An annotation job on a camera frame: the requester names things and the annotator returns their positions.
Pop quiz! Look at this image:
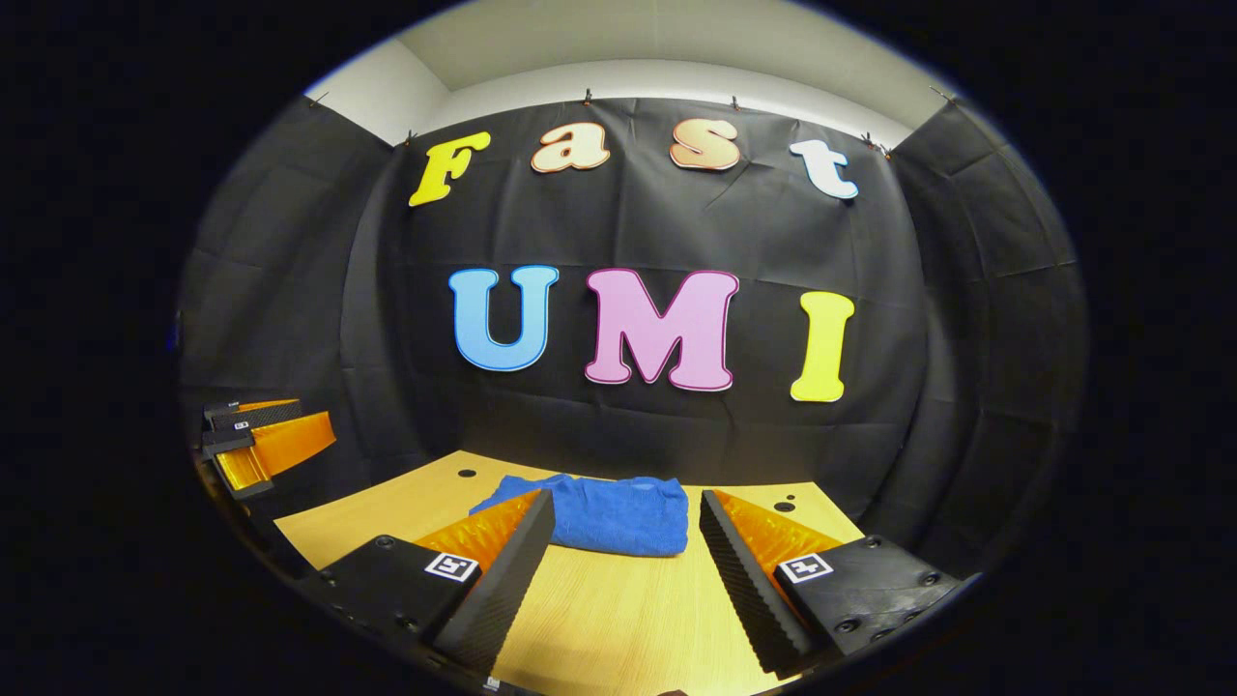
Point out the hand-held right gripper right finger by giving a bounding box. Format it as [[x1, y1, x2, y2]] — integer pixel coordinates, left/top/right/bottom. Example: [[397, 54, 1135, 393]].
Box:
[[700, 489, 967, 678]]

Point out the blue corduroy jacket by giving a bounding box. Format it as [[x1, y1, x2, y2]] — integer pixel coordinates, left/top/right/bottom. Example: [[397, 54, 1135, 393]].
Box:
[[470, 474, 690, 558]]

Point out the black backdrop cloth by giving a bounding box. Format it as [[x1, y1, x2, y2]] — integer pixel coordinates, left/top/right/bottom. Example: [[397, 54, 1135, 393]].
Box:
[[177, 92, 1091, 581]]

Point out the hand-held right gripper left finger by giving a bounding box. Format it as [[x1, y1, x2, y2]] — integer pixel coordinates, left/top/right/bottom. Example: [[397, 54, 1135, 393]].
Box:
[[295, 489, 557, 676]]

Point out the row of small backdrop clips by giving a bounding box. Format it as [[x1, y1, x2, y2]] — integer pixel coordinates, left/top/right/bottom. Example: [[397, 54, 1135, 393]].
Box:
[[309, 87, 963, 160]]

